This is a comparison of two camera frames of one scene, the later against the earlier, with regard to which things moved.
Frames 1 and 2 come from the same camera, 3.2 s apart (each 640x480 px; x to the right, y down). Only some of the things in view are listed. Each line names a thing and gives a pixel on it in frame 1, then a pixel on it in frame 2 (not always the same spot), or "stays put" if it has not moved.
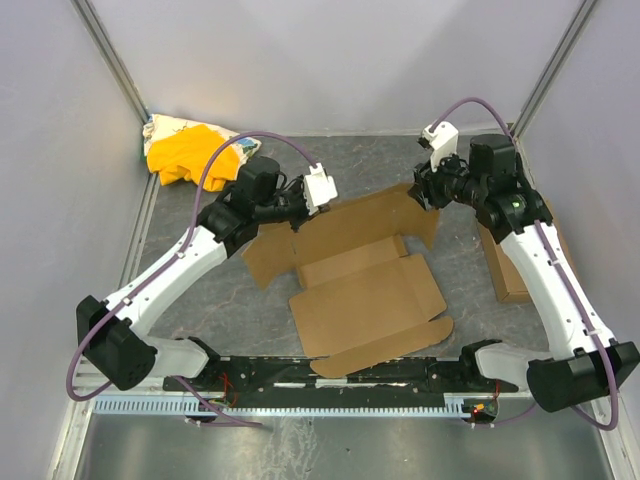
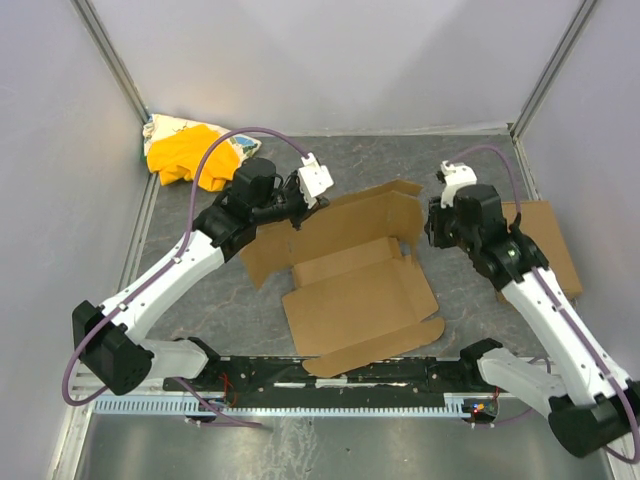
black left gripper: [300, 210] stays put
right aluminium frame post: [550, 68] stays put
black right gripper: [426, 188] to [435, 229]
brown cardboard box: [363, 297] stays put
